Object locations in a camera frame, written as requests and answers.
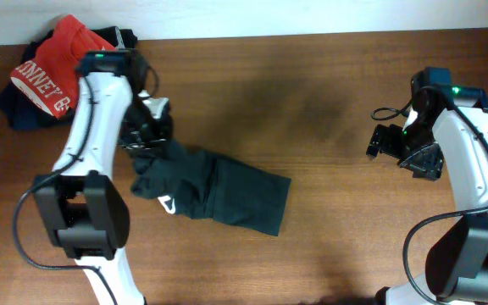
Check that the black folded shirt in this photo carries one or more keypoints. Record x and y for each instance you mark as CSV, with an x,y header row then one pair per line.
x,y
119,38

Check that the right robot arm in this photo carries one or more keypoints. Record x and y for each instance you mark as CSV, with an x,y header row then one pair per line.
x,y
446,129

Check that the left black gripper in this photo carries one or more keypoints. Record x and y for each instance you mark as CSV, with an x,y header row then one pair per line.
x,y
143,138

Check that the red folded t-shirt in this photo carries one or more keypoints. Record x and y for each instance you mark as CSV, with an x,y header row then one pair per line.
x,y
48,79

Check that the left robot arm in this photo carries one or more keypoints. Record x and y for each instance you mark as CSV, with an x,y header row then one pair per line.
x,y
80,207

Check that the dark green t-shirt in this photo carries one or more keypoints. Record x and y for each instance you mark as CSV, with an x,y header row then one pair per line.
x,y
208,185

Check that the navy folded shirt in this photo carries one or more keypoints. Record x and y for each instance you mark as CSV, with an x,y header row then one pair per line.
x,y
24,115

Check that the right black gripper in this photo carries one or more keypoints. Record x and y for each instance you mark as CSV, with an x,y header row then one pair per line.
x,y
422,160

